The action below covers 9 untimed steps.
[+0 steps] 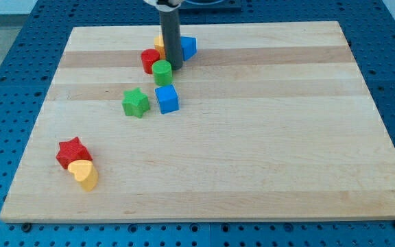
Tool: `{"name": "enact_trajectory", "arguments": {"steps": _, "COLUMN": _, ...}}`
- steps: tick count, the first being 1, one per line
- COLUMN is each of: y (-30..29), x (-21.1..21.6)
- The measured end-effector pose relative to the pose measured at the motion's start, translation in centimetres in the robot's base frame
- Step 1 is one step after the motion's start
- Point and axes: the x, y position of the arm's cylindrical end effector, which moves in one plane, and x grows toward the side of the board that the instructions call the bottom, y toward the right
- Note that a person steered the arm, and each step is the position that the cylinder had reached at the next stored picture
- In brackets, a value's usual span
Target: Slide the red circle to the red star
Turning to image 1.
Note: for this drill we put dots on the red cylinder block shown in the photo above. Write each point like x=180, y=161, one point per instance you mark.
x=148, y=58

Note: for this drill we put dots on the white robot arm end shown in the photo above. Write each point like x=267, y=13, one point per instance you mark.
x=165, y=5

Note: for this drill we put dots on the green star block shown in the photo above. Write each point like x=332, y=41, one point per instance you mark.
x=135, y=103

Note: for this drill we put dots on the red star block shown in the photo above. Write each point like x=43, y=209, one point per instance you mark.
x=70, y=151

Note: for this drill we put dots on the blue cube block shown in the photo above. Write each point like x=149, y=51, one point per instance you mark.
x=167, y=98

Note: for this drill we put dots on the green cylinder block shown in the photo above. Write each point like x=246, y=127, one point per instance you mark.
x=162, y=73

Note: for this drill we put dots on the blue pentagon block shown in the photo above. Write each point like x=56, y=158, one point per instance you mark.
x=189, y=47

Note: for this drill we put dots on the yellow block behind rod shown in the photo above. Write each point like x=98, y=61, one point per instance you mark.
x=159, y=46

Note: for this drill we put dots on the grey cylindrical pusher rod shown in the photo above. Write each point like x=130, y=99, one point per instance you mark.
x=170, y=28

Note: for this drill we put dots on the yellow heart block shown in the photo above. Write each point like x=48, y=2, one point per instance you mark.
x=85, y=173

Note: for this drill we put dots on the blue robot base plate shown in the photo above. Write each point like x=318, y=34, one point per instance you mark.
x=210, y=5

